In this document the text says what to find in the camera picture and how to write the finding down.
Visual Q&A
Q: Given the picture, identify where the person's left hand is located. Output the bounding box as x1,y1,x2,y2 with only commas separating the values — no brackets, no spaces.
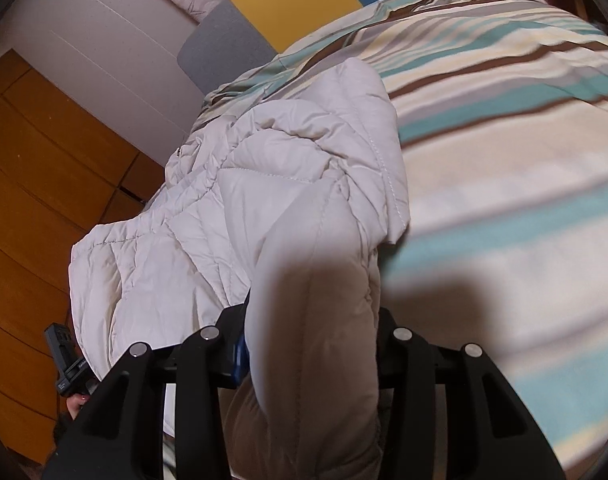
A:
65,393,90,419

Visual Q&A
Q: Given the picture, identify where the striped teal brown bed duvet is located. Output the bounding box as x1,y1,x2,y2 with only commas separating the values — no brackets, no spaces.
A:
205,0,608,474

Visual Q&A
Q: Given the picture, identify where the grey yellow blue headboard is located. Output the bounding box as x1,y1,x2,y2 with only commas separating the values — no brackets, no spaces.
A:
177,0,377,94

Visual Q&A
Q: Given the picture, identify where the orange wooden wardrobe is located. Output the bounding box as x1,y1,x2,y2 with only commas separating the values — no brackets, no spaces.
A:
0,52,163,463

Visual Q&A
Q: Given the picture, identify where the light grey quilted down jacket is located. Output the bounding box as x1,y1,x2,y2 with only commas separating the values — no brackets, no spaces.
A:
69,58,409,479

